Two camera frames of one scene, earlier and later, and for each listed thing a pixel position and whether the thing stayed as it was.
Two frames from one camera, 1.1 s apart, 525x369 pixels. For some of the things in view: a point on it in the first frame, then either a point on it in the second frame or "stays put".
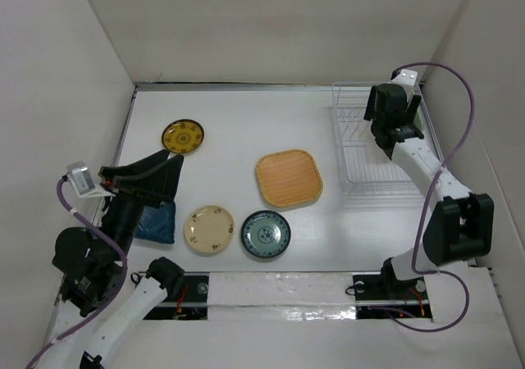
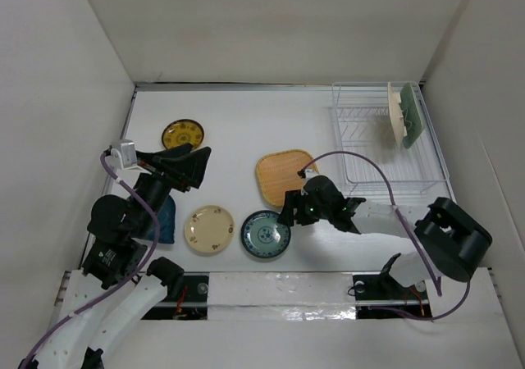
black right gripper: (412, 109) → (292, 198)
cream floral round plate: (209, 229) stays put
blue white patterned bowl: (266, 234) stays put
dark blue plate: (157, 224) stays put
